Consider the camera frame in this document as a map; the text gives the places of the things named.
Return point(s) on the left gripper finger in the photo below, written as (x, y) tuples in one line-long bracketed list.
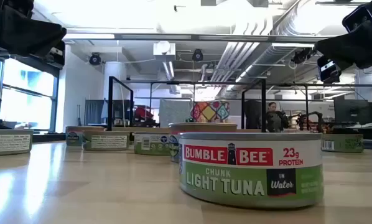
[(33, 34)]

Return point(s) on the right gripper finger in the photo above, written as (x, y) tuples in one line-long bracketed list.
[(351, 46)]

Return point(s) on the gold-lid tuna can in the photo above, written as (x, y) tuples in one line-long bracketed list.
[(343, 143)]

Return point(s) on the silver-lid tuna can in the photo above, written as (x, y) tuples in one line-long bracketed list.
[(8, 143), (106, 141), (150, 143)]

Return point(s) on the Bumble Bee light tuna can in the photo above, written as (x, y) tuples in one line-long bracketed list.
[(251, 183)]

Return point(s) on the pull-tab tuna can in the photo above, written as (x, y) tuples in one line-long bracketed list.
[(201, 127), (74, 137)]

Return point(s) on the black distant robot arm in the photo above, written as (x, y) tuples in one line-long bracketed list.
[(319, 119)]

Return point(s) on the black box with white label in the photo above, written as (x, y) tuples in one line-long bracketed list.
[(57, 59)]

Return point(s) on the black computer monitor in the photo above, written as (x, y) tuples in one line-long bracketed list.
[(354, 112)]

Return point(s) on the dark cluttered desk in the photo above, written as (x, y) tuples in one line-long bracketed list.
[(366, 132)]

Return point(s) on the white round column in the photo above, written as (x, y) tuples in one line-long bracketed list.
[(114, 77)]

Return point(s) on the grey curtain panel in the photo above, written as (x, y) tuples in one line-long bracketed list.
[(94, 112)]

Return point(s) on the person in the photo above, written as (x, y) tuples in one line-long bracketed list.
[(274, 121)]

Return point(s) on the white square light box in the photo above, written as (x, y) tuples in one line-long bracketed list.
[(164, 48)]

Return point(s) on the red chair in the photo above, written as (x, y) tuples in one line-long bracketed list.
[(142, 112)]

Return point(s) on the colourful patterned quilt panel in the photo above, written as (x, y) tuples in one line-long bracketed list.
[(209, 112)]

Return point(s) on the grey partition panel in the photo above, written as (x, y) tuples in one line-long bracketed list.
[(173, 113)]

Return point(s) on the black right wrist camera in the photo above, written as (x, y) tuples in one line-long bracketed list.
[(358, 18)]

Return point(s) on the black camera box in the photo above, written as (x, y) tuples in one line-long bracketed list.
[(329, 73)]

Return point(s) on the black dome camera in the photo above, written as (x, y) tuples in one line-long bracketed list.
[(301, 56), (197, 56), (95, 59)]

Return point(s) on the large window with frame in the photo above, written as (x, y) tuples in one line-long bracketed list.
[(24, 105)]

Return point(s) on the wooden shelf with black frame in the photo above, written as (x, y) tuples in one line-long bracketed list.
[(110, 102)]

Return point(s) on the silver duct pipes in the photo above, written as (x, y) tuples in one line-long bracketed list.
[(235, 59)]

